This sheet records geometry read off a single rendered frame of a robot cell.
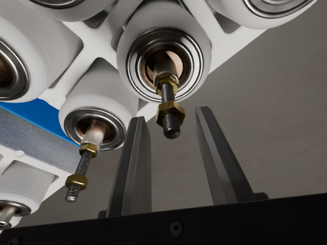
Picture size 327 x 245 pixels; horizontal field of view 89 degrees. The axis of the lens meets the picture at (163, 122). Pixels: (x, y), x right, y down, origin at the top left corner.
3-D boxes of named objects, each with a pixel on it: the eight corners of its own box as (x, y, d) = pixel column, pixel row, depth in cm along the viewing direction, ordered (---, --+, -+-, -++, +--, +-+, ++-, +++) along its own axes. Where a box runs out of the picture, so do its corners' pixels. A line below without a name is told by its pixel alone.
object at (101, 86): (126, 37, 31) (104, 85, 17) (150, 80, 37) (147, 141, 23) (84, 59, 33) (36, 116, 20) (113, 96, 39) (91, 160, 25)
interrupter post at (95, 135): (99, 119, 21) (91, 138, 18) (110, 131, 22) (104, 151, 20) (83, 125, 21) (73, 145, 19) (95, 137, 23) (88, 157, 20)
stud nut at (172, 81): (151, 83, 14) (151, 89, 13) (164, 69, 13) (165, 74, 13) (168, 96, 15) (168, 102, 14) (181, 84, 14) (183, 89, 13)
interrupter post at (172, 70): (178, 76, 17) (182, 92, 15) (155, 80, 17) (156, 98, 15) (174, 52, 16) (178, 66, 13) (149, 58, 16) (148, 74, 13)
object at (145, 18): (189, 47, 33) (215, 98, 19) (142, 59, 34) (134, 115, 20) (182, -14, 26) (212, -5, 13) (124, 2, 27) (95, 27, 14)
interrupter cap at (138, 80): (205, 91, 19) (206, 95, 18) (139, 105, 19) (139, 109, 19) (199, 13, 14) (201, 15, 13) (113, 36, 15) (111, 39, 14)
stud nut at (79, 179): (80, 171, 15) (77, 180, 15) (92, 180, 16) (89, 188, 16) (63, 177, 16) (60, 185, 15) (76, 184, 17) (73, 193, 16)
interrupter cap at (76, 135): (102, 95, 18) (101, 98, 18) (137, 137, 23) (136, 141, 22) (51, 118, 20) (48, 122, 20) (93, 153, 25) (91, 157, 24)
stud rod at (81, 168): (94, 134, 20) (70, 197, 14) (99, 139, 20) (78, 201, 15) (87, 136, 20) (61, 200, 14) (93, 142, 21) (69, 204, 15)
